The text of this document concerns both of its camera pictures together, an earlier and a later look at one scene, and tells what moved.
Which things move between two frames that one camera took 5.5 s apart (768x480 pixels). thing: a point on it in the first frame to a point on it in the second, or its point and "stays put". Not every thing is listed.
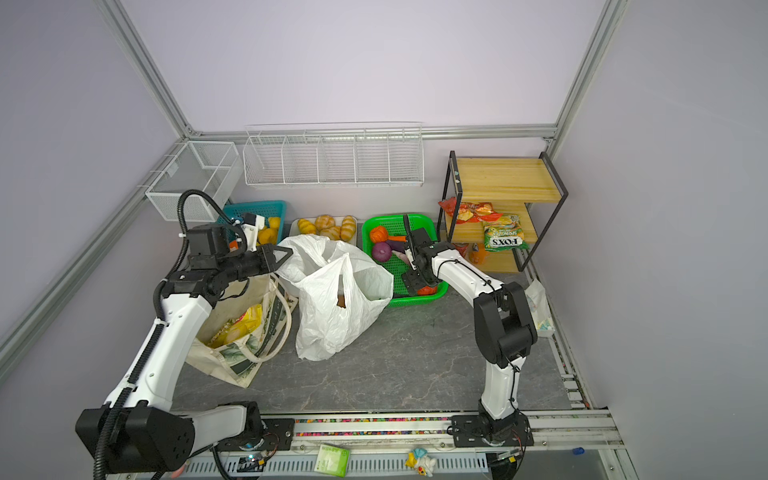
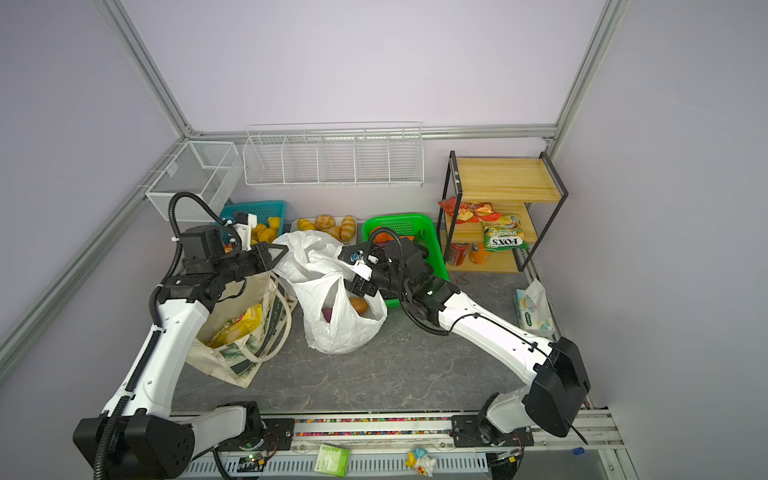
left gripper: x=265 y=253 stays put
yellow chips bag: x=246 y=323 stays put
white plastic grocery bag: x=341 y=290 stays put
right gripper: x=412 y=282 to x=362 y=286
